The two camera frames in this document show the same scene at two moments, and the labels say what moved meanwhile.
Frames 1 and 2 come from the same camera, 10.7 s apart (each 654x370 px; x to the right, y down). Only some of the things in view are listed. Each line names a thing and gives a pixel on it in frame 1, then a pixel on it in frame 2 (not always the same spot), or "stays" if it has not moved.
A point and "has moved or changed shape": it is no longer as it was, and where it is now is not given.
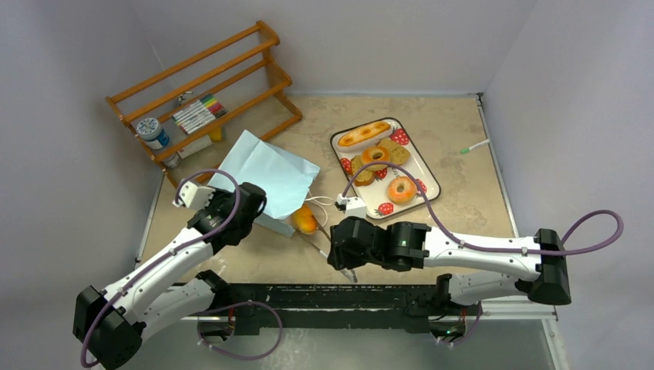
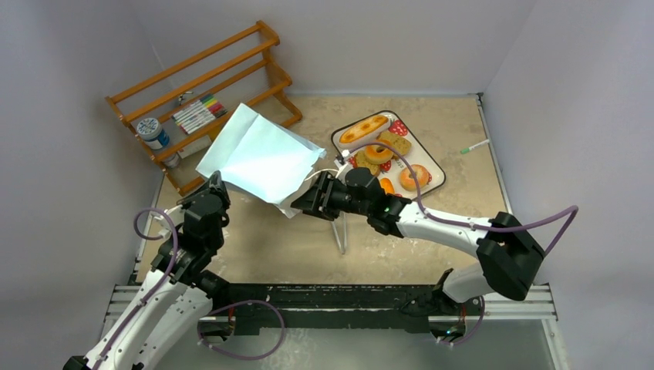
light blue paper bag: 285,179 has moved or changed shape
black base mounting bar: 254,306 stays
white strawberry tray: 392,190 has moved or changed shape
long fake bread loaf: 363,133 has moved or changed shape
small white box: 195,146 stays
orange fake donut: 368,153 has moved or changed shape
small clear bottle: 171,162 stays
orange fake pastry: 305,220 -> 388,186
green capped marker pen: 466,150 stays
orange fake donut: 405,196 has moved or changed shape
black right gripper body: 340,250 -> 321,196
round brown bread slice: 399,153 has moved or changed shape
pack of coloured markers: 198,114 stays
